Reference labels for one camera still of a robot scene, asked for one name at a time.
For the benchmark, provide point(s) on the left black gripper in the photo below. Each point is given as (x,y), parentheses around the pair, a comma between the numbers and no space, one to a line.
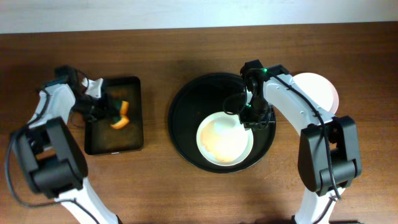
(107,107)

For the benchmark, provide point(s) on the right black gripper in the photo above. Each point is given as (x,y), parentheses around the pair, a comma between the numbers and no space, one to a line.
(256,123)

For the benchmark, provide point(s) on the orange green scrub sponge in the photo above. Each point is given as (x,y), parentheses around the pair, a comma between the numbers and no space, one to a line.
(119,114)

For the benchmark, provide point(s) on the white plate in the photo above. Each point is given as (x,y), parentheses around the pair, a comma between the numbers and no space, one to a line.
(223,140)
(319,89)

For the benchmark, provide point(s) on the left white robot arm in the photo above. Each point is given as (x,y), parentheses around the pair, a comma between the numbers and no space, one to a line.
(49,157)

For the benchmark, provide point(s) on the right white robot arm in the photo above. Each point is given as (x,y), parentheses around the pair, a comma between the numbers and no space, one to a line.
(328,157)

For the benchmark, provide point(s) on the rectangular black tray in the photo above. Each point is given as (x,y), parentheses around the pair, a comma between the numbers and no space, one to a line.
(101,138)

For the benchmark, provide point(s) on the round black tray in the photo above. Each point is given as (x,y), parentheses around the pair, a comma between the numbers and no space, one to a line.
(200,98)

